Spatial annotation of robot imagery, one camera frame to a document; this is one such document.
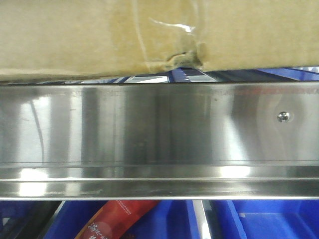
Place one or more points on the blue roller shelf track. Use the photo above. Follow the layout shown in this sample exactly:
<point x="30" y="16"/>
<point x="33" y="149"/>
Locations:
<point x="191" y="75"/>

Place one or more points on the red printed package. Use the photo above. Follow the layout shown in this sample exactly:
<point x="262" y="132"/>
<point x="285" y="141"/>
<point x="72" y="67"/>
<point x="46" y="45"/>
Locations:
<point x="114" y="218"/>

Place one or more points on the stainless steel shelf rail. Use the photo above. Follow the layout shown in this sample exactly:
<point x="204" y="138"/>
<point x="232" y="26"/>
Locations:
<point x="159" y="141"/>

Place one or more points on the blue plastic bin lower right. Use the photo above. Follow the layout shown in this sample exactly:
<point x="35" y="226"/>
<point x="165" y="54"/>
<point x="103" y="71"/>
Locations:
<point x="268" y="219"/>

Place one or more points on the blue plastic bin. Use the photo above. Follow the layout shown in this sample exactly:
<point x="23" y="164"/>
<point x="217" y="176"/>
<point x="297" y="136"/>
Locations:
<point x="170" y="219"/>
<point x="268" y="219"/>

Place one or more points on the shelf rail screw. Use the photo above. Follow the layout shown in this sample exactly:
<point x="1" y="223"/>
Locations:
<point x="283" y="116"/>

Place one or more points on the brown cardboard carton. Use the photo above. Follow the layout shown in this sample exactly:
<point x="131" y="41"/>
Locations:
<point x="59" y="39"/>

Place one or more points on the blue plastic bin lower left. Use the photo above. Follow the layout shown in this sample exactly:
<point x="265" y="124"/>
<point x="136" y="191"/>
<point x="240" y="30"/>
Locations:
<point x="170" y="219"/>

